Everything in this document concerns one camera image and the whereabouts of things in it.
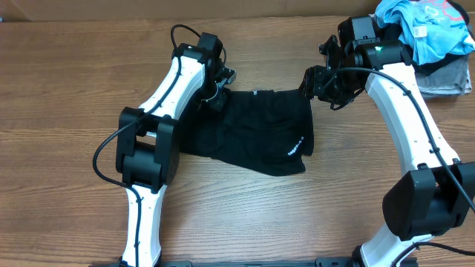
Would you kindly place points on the cardboard back panel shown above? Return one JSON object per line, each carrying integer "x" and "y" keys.
{"x": 94, "y": 10}

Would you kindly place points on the light blue shirt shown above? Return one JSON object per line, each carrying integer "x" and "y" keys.
{"x": 432, "y": 28}

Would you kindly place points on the black knit garment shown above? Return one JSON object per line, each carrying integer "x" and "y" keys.
{"x": 262, "y": 130}

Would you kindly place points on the black folded garment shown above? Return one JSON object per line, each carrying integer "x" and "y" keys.
{"x": 393, "y": 31}

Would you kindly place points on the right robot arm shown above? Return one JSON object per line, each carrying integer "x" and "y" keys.
{"x": 436, "y": 190}

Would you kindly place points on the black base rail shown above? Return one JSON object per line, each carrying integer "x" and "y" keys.
{"x": 252, "y": 264}

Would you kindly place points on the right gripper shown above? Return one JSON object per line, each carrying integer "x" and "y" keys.
{"x": 313, "y": 83}

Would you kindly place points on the grey folded garment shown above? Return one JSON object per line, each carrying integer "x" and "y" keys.
{"x": 450, "y": 80}

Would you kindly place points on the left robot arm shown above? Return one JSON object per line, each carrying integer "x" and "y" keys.
{"x": 148, "y": 143}

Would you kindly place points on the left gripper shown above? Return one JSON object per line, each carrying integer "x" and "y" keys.
{"x": 218, "y": 103}

